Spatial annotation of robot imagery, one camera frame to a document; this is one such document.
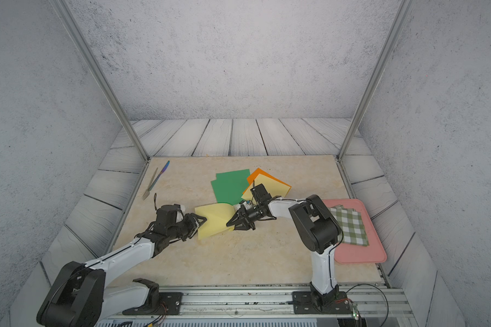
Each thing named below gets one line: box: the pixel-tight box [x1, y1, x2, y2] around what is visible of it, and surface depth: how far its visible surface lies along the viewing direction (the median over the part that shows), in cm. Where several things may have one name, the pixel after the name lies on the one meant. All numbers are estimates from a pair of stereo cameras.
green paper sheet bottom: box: [210, 175, 251, 206], surface depth 110 cm
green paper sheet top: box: [210, 168, 251, 187], surface depth 114 cm
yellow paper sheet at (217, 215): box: [194, 203, 236, 240], surface depth 88 cm
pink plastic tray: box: [323, 198, 387, 264], surface depth 88 cm
